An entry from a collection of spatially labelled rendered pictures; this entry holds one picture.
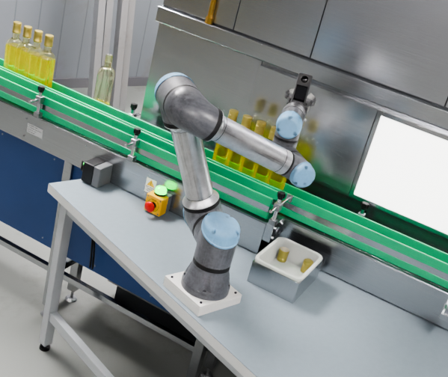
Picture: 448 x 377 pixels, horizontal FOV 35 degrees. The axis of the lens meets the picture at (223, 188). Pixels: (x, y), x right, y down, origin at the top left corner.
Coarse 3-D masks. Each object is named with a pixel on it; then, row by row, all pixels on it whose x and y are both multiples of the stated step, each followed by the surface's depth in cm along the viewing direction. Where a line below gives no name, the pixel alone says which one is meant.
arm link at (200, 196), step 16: (160, 80) 203; (176, 80) 198; (160, 96) 198; (176, 128) 202; (176, 144) 207; (192, 144) 206; (192, 160) 209; (192, 176) 211; (208, 176) 215; (192, 192) 215; (208, 192) 216; (192, 208) 216; (208, 208) 216; (192, 224) 218
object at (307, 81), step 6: (300, 78) 228; (306, 78) 227; (300, 84) 228; (306, 84) 228; (294, 90) 227; (300, 90) 227; (306, 90) 227; (294, 96) 227; (300, 96) 227; (306, 96) 227; (300, 102) 227
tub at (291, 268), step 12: (276, 240) 245; (288, 240) 247; (264, 252) 236; (276, 252) 248; (300, 252) 246; (312, 252) 244; (264, 264) 229; (276, 264) 245; (288, 264) 247; (300, 264) 247; (288, 276) 226; (300, 276) 241
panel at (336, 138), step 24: (264, 72) 261; (264, 96) 264; (336, 96) 251; (264, 120) 266; (312, 120) 257; (336, 120) 253; (360, 120) 249; (408, 120) 241; (312, 144) 260; (336, 144) 256; (360, 144) 251; (336, 168) 258; (360, 168) 254
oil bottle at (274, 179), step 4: (272, 172) 254; (272, 176) 254; (276, 176) 254; (280, 176) 253; (268, 180) 256; (272, 180) 255; (276, 180) 254; (280, 180) 254; (284, 180) 256; (272, 184) 255; (276, 184) 255; (280, 184) 254; (284, 184) 258; (280, 188) 256
